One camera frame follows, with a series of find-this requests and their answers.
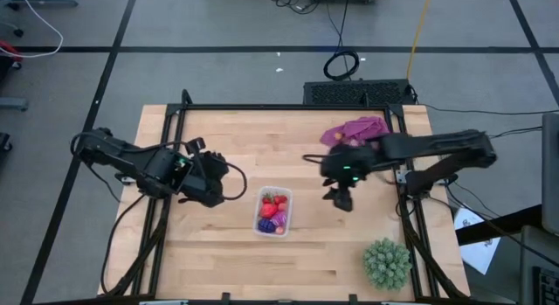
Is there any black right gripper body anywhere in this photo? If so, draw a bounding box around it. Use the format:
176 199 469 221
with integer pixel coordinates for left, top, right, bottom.
320 143 383 189

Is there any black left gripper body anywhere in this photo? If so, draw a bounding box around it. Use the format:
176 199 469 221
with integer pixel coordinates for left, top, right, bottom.
177 150 229 209

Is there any clear plastic tupperware container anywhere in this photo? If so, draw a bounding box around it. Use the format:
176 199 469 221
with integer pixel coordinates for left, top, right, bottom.
252 185 293 239

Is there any purple cloth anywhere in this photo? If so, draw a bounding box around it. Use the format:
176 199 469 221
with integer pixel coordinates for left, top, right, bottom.
320 116 391 149

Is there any black computer case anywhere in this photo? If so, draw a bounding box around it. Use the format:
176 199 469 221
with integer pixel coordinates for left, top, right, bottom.
303 79 416 107

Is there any green succulent plant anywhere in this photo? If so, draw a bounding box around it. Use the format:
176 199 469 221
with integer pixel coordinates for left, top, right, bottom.
362 237 413 292

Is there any white paper sheet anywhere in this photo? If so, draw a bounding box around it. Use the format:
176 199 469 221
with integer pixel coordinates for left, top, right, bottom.
453 203 502 276

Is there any grey monitor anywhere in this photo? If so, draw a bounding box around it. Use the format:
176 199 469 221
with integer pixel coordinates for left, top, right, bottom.
541 112 559 236

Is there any black desk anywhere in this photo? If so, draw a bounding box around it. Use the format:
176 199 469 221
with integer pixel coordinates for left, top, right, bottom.
456 204 559 305

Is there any black keyboard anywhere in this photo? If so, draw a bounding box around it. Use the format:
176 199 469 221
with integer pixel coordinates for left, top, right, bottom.
533 266 559 305

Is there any red object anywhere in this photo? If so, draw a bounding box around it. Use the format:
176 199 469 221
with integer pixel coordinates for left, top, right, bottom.
0 39 24 65

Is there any grey metal furniture base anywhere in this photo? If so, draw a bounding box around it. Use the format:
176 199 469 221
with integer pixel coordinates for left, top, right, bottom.
0 0 79 10

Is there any black metal table frame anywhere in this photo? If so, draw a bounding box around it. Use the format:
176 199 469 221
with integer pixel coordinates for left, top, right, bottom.
99 88 471 305

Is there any coiled black cable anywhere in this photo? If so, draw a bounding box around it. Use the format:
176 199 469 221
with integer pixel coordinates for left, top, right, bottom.
322 50 362 82

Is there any black hanging cable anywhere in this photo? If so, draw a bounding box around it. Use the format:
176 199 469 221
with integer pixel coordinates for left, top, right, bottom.
338 0 352 52

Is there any yellow hanging cable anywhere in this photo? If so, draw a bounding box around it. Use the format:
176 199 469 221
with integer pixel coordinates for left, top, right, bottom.
405 0 434 81

